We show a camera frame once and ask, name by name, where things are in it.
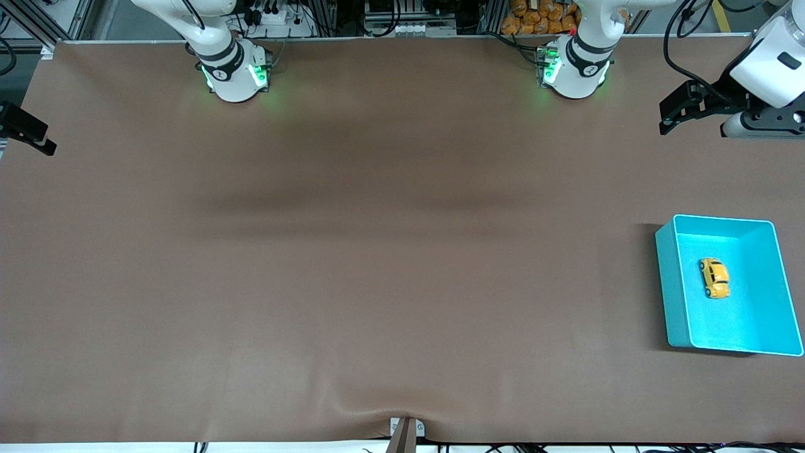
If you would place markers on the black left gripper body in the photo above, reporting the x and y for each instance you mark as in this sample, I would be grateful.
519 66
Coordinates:
719 95

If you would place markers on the yellow beetle toy car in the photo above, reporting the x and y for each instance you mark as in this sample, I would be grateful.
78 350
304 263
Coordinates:
715 277

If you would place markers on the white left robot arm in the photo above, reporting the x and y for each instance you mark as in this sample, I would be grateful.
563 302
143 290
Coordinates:
578 69

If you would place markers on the orange snack packets pile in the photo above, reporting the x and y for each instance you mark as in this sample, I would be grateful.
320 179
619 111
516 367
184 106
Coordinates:
541 19

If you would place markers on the turquoise plastic bin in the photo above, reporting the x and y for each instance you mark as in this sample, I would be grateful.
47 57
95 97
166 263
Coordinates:
755 314

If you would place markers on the white power strip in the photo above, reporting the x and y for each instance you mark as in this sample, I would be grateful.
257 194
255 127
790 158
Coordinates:
277 22

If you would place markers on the brown table mat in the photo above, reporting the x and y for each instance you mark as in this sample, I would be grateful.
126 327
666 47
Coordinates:
402 283

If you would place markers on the brown wooden strip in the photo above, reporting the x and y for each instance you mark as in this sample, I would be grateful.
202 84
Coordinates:
402 440

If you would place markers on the aluminium frame profile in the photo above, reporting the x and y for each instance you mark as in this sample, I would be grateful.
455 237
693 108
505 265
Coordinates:
38 19

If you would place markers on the metal table edge bracket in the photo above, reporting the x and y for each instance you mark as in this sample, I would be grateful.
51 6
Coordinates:
420 429

